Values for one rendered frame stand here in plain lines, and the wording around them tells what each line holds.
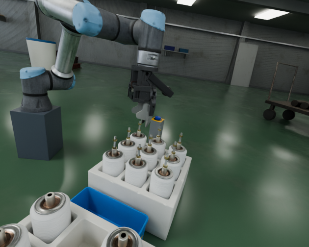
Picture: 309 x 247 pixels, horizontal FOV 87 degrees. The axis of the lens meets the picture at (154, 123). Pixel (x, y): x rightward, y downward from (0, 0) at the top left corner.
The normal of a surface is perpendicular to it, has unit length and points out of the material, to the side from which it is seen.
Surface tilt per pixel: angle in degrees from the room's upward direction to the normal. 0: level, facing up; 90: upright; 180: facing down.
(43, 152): 90
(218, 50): 90
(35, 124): 90
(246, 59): 80
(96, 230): 90
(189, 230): 0
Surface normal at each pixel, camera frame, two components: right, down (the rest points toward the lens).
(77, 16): -0.64, 0.19
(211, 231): 0.15, -0.92
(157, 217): -0.37, 0.29
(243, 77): 0.06, 0.20
